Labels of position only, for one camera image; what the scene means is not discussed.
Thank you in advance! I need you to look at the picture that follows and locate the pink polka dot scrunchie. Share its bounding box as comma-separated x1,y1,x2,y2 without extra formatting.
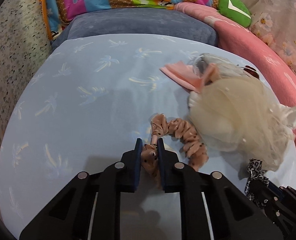
141,114,209,178

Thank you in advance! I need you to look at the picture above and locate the beige tulle mesh fabric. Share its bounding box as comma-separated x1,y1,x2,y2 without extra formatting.
188,77,296,171

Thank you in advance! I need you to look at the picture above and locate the grey velvet drawstring pouch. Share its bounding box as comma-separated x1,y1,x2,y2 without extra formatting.
193,53,249,78

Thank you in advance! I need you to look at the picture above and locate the leopard print scrunchie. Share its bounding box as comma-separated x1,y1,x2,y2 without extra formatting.
245,158,269,203

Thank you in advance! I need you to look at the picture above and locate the pink cleaning cloth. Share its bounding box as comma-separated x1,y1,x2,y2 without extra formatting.
160,61,220,93

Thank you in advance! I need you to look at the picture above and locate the dark red velvet scrunchie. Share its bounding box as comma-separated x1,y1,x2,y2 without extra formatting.
243,65,260,80

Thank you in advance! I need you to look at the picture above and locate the pink towel blanket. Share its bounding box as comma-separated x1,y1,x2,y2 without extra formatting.
174,2,296,148

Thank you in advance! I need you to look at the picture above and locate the grey-blue velvet pillow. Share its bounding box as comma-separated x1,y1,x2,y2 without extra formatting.
51,8,219,49

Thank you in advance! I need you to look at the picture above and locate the speckled beige curtain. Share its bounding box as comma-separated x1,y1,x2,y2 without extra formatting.
0,0,51,148

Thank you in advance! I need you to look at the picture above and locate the floral grey bedding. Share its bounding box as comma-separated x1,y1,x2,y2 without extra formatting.
241,0,296,75

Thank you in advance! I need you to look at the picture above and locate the green plush toy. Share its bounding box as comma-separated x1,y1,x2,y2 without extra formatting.
217,0,252,28

